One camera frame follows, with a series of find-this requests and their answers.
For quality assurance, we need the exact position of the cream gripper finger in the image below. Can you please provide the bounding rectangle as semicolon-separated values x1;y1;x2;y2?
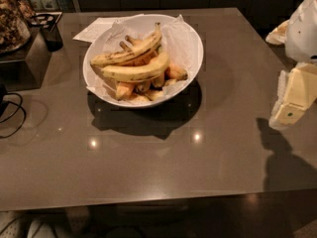
273;62;317;126
265;20;288;45

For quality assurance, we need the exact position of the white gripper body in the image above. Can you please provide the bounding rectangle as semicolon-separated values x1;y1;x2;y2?
285;0;317;63

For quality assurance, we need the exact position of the yellow banana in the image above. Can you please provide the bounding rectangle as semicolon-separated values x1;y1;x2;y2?
90;22;162;67
101;52;170;82

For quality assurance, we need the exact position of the small orange banana right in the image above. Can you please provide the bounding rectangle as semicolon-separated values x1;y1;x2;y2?
165;63;188;80

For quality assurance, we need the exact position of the small orange banana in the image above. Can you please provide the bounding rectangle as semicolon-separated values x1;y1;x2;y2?
165;63;188;80
116;82;135;100

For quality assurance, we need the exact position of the small banana centre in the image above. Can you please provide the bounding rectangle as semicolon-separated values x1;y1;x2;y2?
152;73;164;88

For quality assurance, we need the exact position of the small orange banana left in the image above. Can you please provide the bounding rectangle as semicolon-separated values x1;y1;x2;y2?
116;82;135;100

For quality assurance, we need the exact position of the white bowl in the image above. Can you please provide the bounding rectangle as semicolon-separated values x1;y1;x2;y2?
82;13;205;109

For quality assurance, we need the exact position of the white paper sheet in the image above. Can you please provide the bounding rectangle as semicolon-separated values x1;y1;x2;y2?
73;14;141;43

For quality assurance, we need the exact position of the black cup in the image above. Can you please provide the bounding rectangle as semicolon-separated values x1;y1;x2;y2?
41;26;63;52

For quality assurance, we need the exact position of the dark box stand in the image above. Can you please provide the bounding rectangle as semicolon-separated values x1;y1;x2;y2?
0;28;52;91

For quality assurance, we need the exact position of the black wire holder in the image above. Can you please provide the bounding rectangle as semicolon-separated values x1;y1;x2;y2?
28;12;62;32

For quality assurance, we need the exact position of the black cable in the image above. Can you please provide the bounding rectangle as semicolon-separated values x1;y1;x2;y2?
0;92;28;140

